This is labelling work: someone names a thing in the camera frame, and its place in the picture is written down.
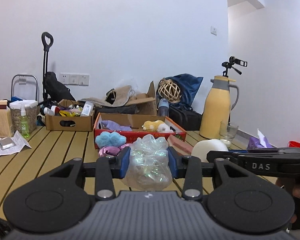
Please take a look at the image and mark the pink rectangular sponge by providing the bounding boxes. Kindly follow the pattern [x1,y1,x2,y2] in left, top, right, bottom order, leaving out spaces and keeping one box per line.
[167,135,193,155]

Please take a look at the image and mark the pink satin scrunchie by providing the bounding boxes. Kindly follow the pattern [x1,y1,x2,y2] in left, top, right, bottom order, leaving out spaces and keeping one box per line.
[98,146,124,157]

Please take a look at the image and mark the blue fluffy cloud toy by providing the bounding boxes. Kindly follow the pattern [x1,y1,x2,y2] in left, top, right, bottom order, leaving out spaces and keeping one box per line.
[95,132,127,148]

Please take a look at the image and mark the yellow white plush toy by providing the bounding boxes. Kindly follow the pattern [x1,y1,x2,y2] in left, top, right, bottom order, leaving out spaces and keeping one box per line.
[142,120,173,133]

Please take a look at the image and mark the purple knitted cloth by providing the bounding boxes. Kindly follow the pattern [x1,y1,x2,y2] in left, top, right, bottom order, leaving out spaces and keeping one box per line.
[100,120,132,132]

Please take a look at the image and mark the operator right hand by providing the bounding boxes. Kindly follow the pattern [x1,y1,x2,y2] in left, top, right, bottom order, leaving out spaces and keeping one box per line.
[276,178,300,230]

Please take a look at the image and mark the red cup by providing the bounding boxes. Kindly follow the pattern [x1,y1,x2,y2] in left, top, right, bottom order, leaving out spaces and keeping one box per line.
[287,140,300,148]

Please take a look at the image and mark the purple tissue box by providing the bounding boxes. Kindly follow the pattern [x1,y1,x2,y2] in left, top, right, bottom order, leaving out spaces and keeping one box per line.
[247,129,273,150]

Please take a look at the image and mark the red cardboard pumpkin box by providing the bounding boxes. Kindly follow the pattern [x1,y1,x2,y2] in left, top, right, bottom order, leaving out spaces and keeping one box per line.
[93,113,187,143]

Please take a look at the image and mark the black suitcase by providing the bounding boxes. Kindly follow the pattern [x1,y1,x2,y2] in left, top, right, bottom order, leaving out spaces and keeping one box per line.
[169,106,202,131]

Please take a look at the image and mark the blue water bottle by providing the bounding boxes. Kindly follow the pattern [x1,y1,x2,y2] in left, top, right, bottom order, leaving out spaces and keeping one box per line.
[157,98,170,116]

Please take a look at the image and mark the clear drinking glass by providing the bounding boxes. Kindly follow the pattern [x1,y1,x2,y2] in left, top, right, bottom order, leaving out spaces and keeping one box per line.
[219,121,238,148]

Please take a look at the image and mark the yellow thermos jug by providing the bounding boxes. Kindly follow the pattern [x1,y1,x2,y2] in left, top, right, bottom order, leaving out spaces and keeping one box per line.
[199,75,239,139]

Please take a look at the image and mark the large open cardboard box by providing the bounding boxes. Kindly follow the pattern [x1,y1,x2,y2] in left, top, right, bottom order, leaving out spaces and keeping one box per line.
[125,81,157,115]

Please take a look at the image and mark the woven rattan ball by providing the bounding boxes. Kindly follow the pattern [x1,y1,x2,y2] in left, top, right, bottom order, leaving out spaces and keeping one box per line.
[158,79,181,103]

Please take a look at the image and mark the small brown cardboard box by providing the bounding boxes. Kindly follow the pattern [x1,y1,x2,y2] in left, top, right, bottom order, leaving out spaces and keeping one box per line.
[43,99,95,132]

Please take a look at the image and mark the dark blue velvet cloth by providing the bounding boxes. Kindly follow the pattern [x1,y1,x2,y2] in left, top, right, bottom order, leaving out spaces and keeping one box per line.
[156,74,204,110]

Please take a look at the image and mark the black trolley bag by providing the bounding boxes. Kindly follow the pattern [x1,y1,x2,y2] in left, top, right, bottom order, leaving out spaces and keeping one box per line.
[44,72,75,102]

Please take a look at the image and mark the green spray bottle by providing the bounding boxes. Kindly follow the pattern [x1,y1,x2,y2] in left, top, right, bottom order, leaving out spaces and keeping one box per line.
[20,104,30,138]

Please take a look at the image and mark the white paper sheet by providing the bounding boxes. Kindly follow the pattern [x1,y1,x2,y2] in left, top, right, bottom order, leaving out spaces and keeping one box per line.
[0,131,31,156]

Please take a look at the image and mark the small metal tin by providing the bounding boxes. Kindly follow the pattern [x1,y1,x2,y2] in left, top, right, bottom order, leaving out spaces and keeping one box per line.
[0,137,15,150]

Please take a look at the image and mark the wooden block clock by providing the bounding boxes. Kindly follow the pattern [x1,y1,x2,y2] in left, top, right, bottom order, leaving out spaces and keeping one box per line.
[0,100,14,137]

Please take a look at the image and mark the white wall socket strip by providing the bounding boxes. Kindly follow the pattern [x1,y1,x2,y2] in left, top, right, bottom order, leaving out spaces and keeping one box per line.
[58,73,90,86]

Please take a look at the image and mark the black camera tripod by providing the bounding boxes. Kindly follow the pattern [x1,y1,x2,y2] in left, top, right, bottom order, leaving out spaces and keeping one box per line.
[223,66,242,77]

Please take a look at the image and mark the metal folding stool frame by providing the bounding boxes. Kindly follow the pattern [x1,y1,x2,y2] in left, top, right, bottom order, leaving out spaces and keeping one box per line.
[10,74,39,101]

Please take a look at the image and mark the black video camera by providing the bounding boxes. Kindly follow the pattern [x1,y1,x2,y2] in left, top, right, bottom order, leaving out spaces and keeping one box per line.
[222,56,248,68]

